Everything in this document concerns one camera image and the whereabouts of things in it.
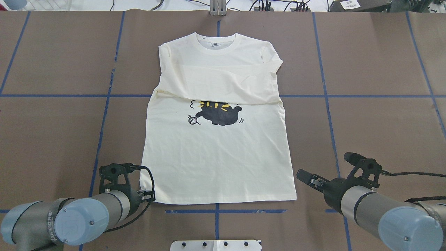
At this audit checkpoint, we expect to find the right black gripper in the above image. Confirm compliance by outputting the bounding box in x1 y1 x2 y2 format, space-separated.
296 152 382 210

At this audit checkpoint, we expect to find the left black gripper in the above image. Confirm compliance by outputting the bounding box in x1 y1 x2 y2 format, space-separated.
98 163 156 210

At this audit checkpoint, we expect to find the cream cat print t-shirt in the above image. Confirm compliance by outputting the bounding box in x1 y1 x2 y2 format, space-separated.
139 33 297 205

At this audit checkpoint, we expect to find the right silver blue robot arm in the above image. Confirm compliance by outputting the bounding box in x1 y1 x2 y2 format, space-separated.
296 152 445 251

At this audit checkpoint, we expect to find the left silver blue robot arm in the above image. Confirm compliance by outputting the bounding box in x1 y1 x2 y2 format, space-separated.
1 163 155 251

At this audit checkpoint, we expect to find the light blue plastic cup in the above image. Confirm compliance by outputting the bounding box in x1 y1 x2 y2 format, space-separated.
1 0 27 10

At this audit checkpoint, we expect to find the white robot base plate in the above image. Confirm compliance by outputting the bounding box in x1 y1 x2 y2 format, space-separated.
170 239 263 251

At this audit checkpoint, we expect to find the aluminium frame post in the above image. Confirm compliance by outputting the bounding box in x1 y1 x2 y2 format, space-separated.
210 0 227 16

